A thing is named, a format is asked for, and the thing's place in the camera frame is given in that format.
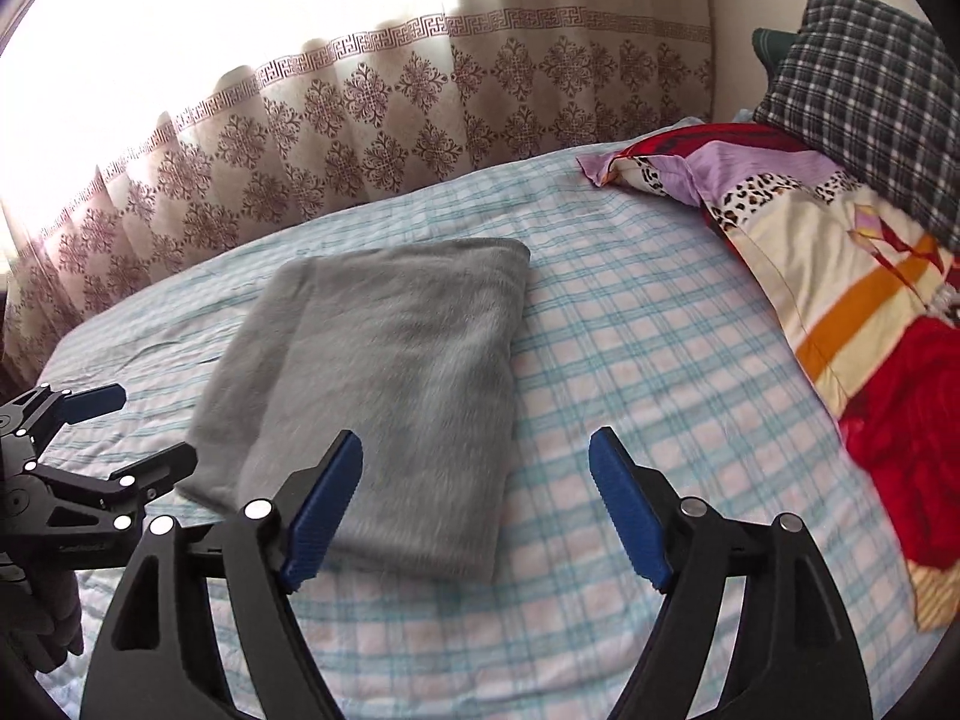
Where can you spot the patterned beige curtain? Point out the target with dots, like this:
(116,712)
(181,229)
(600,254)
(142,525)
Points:
(337,112)

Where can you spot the person's left hand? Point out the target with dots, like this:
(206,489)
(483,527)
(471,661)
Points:
(56,615)

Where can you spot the dark green cloth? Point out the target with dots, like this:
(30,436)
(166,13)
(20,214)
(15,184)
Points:
(772,49)

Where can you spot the blue checked bed sheet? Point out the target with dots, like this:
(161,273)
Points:
(660,360)

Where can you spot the colourful patchwork quilt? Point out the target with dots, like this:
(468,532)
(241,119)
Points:
(817,255)

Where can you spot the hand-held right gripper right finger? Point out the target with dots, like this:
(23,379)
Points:
(626,510)

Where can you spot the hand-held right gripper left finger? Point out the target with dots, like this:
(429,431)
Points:
(322,510)

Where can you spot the red fuzzy blanket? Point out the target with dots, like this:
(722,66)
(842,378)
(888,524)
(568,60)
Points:
(915,427)

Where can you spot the dark plaid pillow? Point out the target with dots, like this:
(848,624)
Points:
(870,97)

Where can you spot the grey towel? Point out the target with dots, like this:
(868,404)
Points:
(375,390)

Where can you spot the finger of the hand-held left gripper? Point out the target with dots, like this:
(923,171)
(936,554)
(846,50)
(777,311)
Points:
(150,472)
(94,401)

